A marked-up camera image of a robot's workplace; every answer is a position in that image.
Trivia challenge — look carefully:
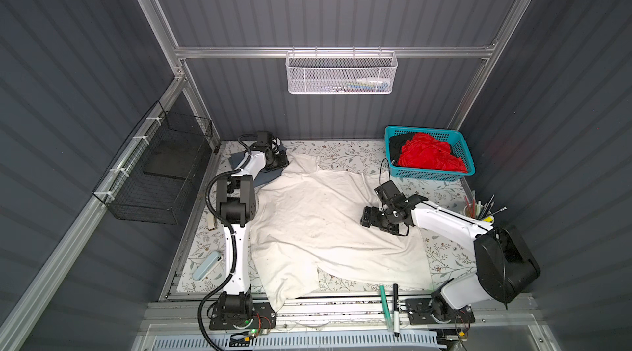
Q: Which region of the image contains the white t-shirt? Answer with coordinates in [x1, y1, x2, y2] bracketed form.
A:
[250, 154, 433, 311]

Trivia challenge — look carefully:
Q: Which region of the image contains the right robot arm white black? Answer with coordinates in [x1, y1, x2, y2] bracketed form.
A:
[360, 181, 541, 324]

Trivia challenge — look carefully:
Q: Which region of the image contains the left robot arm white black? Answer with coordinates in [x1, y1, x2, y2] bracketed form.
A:
[200, 131, 289, 329]

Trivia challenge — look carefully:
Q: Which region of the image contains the folded grey-blue t-shirt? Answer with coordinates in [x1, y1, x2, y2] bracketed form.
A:
[229, 145, 284, 187]

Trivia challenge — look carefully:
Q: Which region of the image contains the red t-shirt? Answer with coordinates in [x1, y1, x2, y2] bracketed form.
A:
[398, 133, 467, 173]

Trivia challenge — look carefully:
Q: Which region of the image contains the black marker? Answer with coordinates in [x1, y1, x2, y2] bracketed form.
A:
[392, 283, 400, 338]

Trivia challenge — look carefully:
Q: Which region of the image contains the black t-shirt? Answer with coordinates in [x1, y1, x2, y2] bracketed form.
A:
[388, 133, 415, 166]

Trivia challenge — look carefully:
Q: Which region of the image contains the white pen cup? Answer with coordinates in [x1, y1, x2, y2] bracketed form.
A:
[462, 195, 508, 224]

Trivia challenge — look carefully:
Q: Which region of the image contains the small beige eraser block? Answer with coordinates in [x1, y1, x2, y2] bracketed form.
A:
[206, 216, 217, 231]

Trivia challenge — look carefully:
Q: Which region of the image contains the green marker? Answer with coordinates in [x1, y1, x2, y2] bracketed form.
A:
[379, 284, 393, 332]

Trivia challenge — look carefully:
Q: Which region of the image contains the teal plastic basket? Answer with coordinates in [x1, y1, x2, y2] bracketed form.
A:
[384, 125, 476, 182]

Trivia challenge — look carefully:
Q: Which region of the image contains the white bottle in mesh basket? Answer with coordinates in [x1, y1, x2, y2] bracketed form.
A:
[356, 78, 392, 90]

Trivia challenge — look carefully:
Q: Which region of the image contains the light blue case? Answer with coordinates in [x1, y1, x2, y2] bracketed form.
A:
[192, 251, 223, 282]

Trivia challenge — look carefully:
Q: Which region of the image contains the white wire mesh basket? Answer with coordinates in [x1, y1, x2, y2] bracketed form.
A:
[285, 51, 398, 95]

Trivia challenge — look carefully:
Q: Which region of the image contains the black wire wall basket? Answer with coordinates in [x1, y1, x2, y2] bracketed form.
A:
[93, 105, 214, 225]

